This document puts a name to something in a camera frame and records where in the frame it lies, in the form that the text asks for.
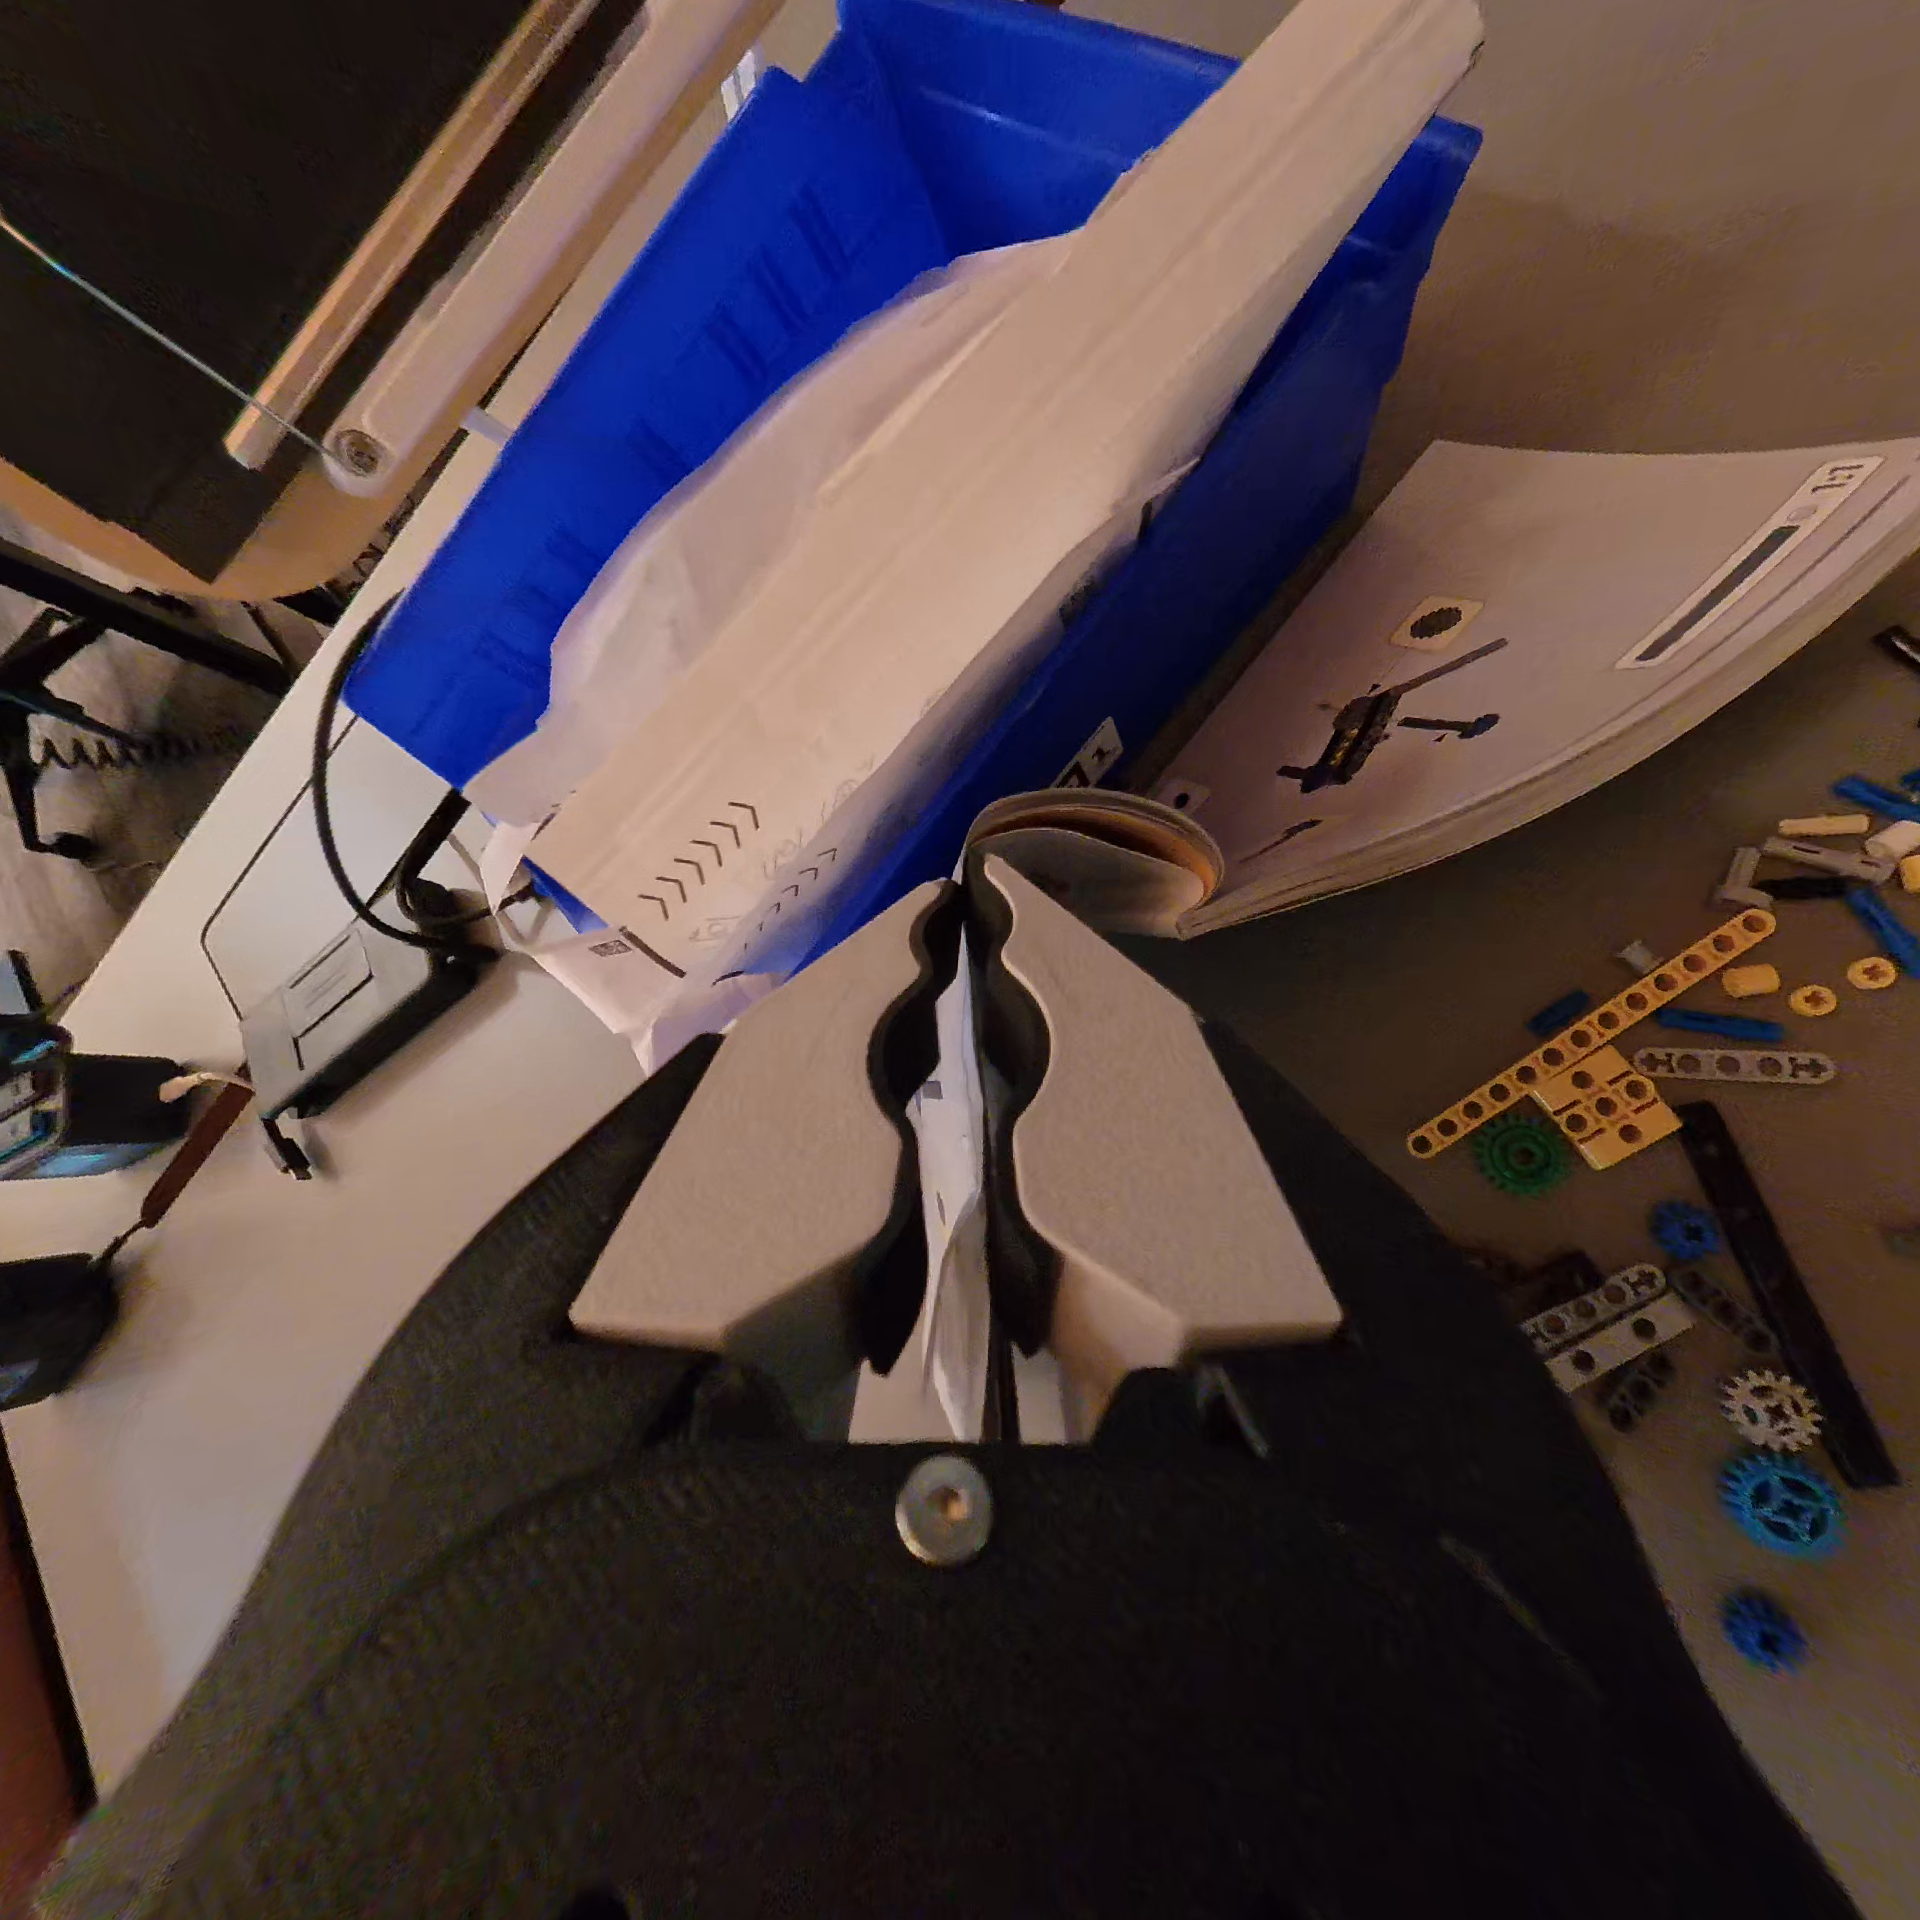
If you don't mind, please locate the large blue lego gear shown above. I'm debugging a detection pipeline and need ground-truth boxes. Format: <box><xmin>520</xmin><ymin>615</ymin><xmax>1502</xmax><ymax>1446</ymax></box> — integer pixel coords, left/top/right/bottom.
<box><xmin>1718</xmin><ymin>1446</ymin><xmax>1849</xmax><ymax>1563</ymax></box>

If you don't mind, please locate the white metal desk frame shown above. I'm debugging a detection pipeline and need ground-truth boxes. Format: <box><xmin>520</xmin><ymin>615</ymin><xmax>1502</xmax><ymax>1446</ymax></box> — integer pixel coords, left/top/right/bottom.
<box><xmin>222</xmin><ymin>0</ymin><xmax>792</xmax><ymax>500</ymax></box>

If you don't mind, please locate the crumpled white paper bag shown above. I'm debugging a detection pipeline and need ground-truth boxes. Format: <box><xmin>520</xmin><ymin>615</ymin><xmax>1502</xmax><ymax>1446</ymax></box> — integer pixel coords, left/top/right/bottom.
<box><xmin>479</xmin><ymin>247</ymin><xmax>1081</xmax><ymax>828</ymax></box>

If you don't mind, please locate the pile of small lego pins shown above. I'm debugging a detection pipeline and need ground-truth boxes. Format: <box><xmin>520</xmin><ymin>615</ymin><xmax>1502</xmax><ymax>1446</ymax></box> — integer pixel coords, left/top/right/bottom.
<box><xmin>1529</xmin><ymin>621</ymin><xmax>1920</xmax><ymax>1052</ymax></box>

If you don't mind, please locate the long black lego beam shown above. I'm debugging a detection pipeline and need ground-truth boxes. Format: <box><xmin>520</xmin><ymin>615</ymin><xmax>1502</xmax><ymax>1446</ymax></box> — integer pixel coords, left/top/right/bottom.
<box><xmin>1679</xmin><ymin>1101</ymin><xmax>1902</xmax><ymax>1491</ymax></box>

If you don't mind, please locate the black cable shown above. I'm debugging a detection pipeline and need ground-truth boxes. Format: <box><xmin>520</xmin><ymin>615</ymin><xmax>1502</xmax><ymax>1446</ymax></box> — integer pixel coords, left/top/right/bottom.
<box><xmin>310</xmin><ymin>591</ymin><xmax>506</xmax><ymax>963</ymax></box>

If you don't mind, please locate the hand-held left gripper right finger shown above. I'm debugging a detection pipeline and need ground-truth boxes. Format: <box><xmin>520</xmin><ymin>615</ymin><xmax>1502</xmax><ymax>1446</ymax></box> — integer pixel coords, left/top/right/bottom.
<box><xmin>966</xmin><ymin>852</ymin><xmax>1346</xmax><ymax>1445</ymax></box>

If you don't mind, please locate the black power adapter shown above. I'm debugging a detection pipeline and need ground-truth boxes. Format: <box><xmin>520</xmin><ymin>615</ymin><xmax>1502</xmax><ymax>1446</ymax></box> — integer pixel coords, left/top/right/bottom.
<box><xmin>241</xmin><ymin>919</ymin><xmax>502</xmax><ymax>1119</ymax></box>

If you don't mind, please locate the white arrow-print paper bag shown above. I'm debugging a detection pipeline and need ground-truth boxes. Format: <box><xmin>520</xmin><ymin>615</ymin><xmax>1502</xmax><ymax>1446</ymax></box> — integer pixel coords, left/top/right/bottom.
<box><xmin>464</xmin><ymin>0</ymin><xmax>1488</xmax><ymax>1074</ymax></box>

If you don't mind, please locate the reddish brown cable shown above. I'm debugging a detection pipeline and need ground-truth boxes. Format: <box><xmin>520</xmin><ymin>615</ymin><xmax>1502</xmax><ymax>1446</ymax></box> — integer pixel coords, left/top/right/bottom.
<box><xmin>103</xmin><ymin>1076</ymin><xmax>262</xmax><ymax>1280</ymax></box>

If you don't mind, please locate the yellow lego beam assembly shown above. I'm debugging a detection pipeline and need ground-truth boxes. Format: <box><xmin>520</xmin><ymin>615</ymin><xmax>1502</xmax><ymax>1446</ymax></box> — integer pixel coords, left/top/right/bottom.
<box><xmin>1408</xmin><ymin>907</ymin><xmax>1778</xmax><ymax>1175</ymax></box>

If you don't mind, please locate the green lego gear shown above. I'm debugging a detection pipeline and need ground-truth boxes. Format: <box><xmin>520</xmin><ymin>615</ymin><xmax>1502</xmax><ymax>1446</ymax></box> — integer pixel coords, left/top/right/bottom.
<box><xmin>1468</xmin><ymin>1118</ymin><xmax>1571</xmax><ymax>1195</ymax></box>

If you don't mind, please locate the black battery charger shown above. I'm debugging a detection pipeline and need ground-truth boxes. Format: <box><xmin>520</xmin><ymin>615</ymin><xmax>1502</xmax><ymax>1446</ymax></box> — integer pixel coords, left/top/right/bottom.
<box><xmin>0</xmin><ymin>951</ymin><xmax>193</xmax><ymax>1182</ymax></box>

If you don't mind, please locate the black board with tan edge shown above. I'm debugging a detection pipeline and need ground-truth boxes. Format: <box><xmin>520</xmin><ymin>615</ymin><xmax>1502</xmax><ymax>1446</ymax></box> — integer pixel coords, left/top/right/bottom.
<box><xmin>0</xmin><ymin>0</ymin><xmax>641</xmax><ymax>606</ymax></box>

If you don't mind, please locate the light grey lego beam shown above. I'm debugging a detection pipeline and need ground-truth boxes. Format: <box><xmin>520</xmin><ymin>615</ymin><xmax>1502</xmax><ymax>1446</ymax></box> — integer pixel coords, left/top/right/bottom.
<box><xmin>1632</xmin><ymin>1044</ymin><xmax>1835</xmax><ymax>1085</ymax></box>

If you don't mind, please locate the blue plastic bin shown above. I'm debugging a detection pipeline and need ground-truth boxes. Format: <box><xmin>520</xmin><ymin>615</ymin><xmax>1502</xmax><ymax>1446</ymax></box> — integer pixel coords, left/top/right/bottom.
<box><xmin>343</xmin><ymin>0</ymin><xmax>1488</xmax><ymax>991</ymax></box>

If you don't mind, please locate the lego instruction booklet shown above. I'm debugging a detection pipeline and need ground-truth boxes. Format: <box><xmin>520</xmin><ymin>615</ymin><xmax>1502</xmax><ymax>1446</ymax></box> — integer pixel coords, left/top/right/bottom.
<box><xmin>900</xmin><ymin>434</ymin><xmax>1920</xmax><ymax>1432</ymax></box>

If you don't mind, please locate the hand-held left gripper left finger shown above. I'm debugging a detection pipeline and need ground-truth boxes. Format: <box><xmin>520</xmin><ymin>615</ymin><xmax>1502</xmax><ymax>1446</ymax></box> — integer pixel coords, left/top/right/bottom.
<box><xmin>568</xmin><ymin>880</ymin><xmax>966</xmax><ymax>1445</ymax></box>

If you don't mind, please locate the heap of grey lego beams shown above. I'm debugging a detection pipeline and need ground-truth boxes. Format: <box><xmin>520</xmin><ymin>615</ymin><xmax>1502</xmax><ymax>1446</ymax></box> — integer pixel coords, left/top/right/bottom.
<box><xmin>1520</xmin><ymin>1253</ymin><xmax>1705</xmax><ymax>1431</ymax></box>

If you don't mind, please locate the small black device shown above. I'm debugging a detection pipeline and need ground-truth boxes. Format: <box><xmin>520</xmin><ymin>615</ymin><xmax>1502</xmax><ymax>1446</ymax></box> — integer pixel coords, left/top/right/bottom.
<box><xmin>0</xmin><ymin>1253</ymin><xmax>127</xmax><ymax>1412</ymax></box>

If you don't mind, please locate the black chair base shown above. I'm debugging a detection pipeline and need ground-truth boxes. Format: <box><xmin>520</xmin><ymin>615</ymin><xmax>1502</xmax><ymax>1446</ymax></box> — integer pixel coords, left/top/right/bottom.
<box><xmin>0</xmin><ymin>538</ymin><xmax>296</xmax><ymax>860</ymax></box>

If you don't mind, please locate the pale grey lego gear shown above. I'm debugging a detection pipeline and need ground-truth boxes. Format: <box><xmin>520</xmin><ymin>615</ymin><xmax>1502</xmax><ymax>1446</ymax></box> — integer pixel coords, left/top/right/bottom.
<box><xmin>1718</xmin><ymin>1367</ymin><xmax>1826</xmax><ymax>1454</ymax></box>

